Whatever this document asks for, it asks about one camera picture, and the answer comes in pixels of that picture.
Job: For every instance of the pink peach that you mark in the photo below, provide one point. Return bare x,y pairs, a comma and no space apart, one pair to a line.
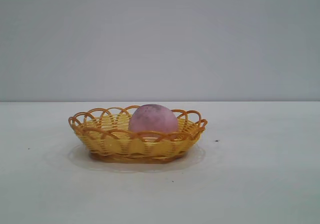
153,121

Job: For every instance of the yellow woven plastic basket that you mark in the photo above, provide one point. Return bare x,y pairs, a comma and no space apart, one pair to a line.
140,146

